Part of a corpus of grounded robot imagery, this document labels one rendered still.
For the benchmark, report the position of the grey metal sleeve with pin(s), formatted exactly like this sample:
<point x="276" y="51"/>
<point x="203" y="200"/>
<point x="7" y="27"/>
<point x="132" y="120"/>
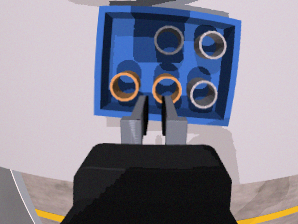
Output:
<point x="219" y="41"/>
<point x="207" y="101"/>
<point x="174" y="30"/>

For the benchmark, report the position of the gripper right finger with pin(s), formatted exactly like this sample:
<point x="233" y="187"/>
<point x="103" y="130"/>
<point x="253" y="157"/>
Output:
<point x="176" y="127"/>

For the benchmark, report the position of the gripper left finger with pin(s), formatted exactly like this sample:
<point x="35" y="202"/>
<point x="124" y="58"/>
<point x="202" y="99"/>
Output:
<point x="134" y="127"/>

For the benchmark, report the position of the bronze bushing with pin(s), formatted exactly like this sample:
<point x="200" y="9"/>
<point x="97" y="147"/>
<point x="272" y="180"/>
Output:
<point x="175" y="96"/>
<point x="117" y="93"/>

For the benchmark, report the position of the blue crate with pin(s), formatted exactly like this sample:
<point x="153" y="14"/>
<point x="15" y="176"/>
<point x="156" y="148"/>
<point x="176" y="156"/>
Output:
<point x="125" y="42"/>

